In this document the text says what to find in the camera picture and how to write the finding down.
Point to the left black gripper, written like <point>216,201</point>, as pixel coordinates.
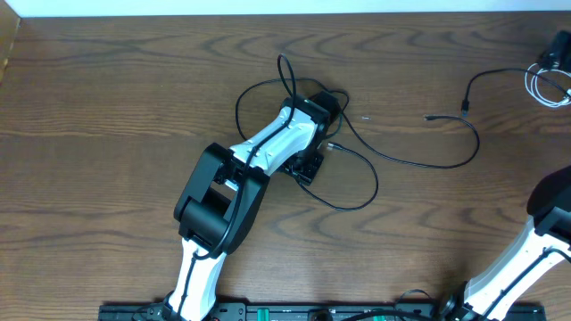
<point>306,177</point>

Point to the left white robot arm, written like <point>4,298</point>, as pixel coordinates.
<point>221,199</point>

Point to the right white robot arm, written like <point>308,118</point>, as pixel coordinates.
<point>545,238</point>

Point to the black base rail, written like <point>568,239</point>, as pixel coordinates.
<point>239,311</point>

